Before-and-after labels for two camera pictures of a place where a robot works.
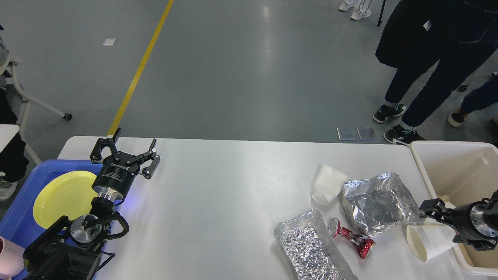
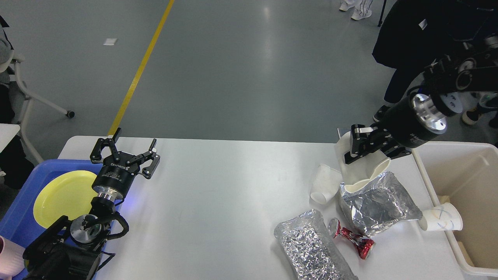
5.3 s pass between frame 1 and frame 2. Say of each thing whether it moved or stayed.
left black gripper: stayed
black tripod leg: stayed
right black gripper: moved
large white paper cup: moved
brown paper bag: moved
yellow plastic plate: stayed
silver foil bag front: stayed
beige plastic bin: stayed
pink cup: stayed
